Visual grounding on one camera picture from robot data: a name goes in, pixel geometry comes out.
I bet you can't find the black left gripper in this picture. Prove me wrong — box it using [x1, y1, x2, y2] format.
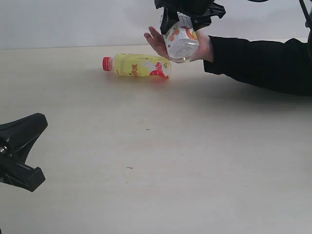
[0, 113, 48, 192]

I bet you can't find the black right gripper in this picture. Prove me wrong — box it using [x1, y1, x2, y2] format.
[155, 0, 226, 35]

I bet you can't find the white tea bottle fruit label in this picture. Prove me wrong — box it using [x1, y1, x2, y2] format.
[163, 12, 199, 63]

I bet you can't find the yellow bottle with red cap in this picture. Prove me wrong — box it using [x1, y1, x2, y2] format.
[102, 53, 171, 78]

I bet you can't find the black sleeved forearm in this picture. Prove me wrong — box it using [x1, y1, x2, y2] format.
[204, 37, 312, 97]

